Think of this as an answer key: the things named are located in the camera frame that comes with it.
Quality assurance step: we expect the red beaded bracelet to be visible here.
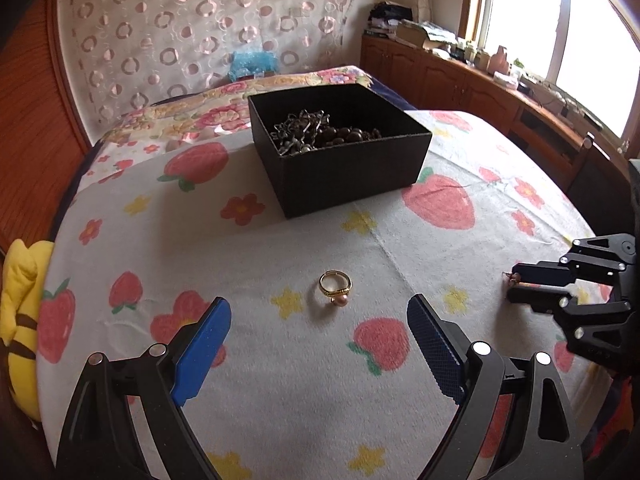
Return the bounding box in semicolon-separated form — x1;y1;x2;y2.
502;271;542;290

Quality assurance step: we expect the floral bed quilt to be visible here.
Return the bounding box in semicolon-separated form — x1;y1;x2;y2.
103;65;372;146

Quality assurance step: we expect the navy blue blanket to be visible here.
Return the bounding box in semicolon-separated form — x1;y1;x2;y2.
370;77;416;110

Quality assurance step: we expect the window with frame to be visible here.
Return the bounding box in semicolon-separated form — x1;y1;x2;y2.
461;0;639;155

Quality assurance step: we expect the yellow plush toy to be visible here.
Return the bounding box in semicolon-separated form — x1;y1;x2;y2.
1;238;54;422

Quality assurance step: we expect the blue wrapped box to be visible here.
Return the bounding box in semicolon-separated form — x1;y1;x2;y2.
228;51;279;82

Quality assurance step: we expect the metal hair comb pin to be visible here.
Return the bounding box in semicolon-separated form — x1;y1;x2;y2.
269;110;335;157

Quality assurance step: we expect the black jewelry box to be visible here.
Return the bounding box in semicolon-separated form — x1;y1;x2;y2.
248;84;432;219

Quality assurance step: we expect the wooden side cabinet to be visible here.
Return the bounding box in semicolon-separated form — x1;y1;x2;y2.
359;34;630;191

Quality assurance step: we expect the strawberry print white cloth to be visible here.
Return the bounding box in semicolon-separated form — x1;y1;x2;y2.
37;112;611;479

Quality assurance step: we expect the dark wooden bead bracelet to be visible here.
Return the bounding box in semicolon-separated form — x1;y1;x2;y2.
319;126;384;149

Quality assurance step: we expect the pink circle pattern curtain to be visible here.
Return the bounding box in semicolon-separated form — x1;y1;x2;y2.
58;0;352;139

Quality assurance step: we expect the gold ring with pearl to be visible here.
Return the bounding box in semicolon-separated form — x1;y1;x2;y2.
316;268;354;307

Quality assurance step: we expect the pile of clutter on cabinet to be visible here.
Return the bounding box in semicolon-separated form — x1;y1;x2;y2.
366;1;458;51

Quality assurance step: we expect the pink bottle on counter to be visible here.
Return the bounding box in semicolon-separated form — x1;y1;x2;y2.
487;46;510;75

